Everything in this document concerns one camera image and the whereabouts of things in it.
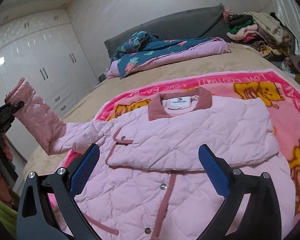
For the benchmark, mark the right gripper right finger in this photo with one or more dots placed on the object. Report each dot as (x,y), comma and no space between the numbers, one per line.
(250,209)

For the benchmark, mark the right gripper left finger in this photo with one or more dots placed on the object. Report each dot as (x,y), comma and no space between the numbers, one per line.
(36,218)

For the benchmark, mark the pink quilted jacket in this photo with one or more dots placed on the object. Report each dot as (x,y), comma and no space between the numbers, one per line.
(149,182)

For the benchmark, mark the pile of assorted clothes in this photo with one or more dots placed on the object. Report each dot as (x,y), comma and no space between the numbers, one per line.
(267,35)

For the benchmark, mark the tan bed cover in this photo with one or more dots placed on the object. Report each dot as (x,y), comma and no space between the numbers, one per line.
(239,59)

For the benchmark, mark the white wardrobe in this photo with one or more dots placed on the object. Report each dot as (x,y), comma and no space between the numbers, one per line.
(44,49)

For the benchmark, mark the pink cartoon bear blanket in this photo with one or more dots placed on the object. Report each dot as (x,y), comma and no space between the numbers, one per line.
(281,99)

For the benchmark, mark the blue floral pink quilt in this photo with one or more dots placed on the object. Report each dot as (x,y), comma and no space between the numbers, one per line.
(143,51)

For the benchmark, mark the dark grey headboard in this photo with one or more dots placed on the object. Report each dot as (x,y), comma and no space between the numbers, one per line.
(194,23)

